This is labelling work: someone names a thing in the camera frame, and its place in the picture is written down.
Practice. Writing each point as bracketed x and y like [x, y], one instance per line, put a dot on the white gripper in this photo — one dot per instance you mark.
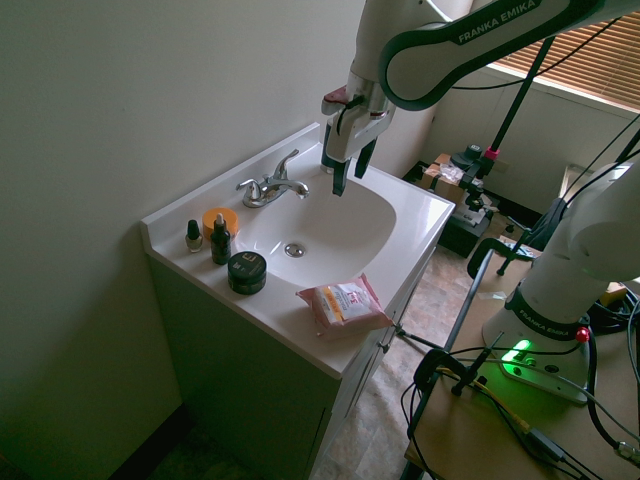
[349, 134]

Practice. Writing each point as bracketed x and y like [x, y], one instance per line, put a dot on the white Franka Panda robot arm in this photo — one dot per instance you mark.
[560, 260]

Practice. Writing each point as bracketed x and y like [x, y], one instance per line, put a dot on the white bathroom sink countertop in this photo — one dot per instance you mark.
[320, 235]

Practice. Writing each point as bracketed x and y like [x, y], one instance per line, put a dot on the cardboard box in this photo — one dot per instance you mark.
[442, 180]

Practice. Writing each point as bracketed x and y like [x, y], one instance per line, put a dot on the chrome sink drain stopper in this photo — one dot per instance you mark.
[294, 249]

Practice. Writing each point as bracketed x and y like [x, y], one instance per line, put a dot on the black equipment case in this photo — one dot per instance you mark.
[467, 227]

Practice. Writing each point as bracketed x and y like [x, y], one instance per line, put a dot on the pink wet wipes pack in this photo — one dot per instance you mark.
[345, 305]

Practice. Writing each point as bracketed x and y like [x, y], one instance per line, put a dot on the black round jar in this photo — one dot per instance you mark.
[246, 272]

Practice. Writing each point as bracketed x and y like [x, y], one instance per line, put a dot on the dark dropper bottle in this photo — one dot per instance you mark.
[220, 242]

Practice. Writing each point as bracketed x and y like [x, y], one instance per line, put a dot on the black C-clamp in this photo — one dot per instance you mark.
[492, 252]

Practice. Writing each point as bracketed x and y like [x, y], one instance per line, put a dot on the small nail polish bottle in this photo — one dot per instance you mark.
[193, 239]

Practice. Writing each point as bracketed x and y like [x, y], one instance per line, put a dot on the black clamp on table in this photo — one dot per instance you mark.
[452, 370]

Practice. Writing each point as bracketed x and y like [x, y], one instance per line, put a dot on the white vanity cabinet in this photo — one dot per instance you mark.
[260, 390]

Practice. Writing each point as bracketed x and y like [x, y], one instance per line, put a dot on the wooden window blinds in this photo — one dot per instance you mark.
[582, 60]

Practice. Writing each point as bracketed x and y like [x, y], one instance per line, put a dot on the red emergency stop button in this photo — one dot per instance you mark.
[581, 334]

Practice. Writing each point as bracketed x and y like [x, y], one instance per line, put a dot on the wooden robot mounting table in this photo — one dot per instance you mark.
[520, 420]

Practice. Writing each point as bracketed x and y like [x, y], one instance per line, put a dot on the wrist camera with red mount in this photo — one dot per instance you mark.
[336, 102]

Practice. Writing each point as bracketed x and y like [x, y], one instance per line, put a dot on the black camera stand pole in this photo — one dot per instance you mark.
[517, 105]

